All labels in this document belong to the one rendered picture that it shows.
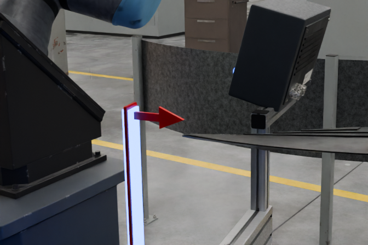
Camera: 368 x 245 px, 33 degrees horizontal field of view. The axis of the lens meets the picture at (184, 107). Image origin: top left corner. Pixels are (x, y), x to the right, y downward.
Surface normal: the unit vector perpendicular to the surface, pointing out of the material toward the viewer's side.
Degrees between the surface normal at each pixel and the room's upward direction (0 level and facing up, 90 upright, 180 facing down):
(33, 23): 68
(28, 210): 0
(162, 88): 90
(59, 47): 89
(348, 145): 1
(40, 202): 0
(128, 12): 118
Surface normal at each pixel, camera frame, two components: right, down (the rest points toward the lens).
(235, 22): 0.84, 0.11
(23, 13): 0.61, -0.39
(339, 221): -0.02, -0.97
